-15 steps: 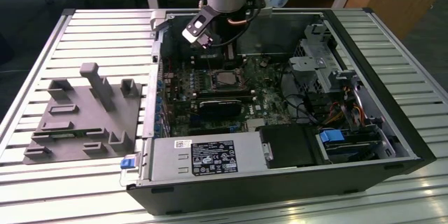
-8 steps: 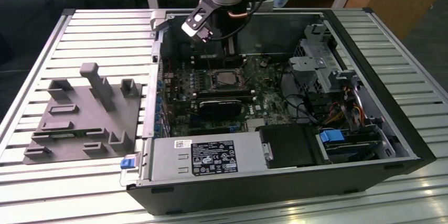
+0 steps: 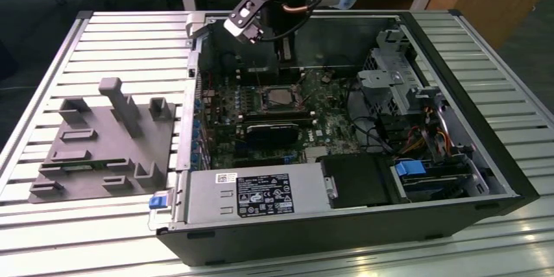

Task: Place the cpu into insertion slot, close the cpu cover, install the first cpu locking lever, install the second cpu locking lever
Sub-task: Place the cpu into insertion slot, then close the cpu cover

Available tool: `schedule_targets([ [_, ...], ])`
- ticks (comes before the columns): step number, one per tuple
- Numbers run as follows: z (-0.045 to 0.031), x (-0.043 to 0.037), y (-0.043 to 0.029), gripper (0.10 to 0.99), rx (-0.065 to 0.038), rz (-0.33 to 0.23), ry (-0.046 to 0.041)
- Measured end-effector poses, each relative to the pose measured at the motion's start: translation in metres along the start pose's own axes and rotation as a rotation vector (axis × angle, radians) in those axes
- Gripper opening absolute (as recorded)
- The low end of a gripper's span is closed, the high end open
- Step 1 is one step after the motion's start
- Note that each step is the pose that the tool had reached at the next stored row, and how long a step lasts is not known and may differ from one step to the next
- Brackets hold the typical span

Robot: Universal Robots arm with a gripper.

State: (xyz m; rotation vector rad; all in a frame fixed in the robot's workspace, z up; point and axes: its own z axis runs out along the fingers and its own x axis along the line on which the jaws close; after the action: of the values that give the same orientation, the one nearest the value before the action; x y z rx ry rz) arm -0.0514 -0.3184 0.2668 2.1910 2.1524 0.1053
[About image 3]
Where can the grey parts rack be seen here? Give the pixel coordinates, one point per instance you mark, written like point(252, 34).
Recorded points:
point(108, 147)

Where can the silver coin battery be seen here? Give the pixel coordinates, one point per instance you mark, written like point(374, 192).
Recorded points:
point(326, 78)

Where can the green motherboard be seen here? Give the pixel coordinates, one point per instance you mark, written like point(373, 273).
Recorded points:
point(332, 121)

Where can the black open PC case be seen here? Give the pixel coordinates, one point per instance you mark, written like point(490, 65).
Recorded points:
point(303, 248)

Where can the blue disk carrier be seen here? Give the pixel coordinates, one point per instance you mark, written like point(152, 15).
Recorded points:
point(411, 168)

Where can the silver chipset heat sink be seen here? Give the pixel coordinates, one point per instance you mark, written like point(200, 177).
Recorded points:
point(315, 153)

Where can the CPU socket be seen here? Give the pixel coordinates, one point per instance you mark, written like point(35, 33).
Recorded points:
point(262, 100)

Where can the black expansion slot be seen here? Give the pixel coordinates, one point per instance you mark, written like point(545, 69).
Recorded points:
point(259, 161)

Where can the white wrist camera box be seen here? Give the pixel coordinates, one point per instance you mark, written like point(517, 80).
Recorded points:
point(240, 30)

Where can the grey case latch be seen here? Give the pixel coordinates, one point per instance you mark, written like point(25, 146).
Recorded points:
point(194, 25)

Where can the metal drive cage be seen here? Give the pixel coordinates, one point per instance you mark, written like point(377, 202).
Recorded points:
point(389, 79)

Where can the graphics card with black shroud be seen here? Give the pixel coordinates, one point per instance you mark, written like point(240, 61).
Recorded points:
point(272, 136)

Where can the green RAM stick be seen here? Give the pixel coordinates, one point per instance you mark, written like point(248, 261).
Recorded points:
point(82, 165)

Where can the silver CPU plate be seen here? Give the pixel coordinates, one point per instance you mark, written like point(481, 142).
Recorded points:
point(279, 97)

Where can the silver power supply unit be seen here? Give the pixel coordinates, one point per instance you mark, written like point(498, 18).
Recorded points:
point(207, 192)

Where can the black drive bay cover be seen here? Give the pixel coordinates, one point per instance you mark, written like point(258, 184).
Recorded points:
point(359, 179)

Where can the blue release latch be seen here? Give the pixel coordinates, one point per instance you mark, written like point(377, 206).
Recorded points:
point(156, 201)

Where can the black RAM slot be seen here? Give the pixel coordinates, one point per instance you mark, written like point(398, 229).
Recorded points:
point(280, 120)
point(280, 115)

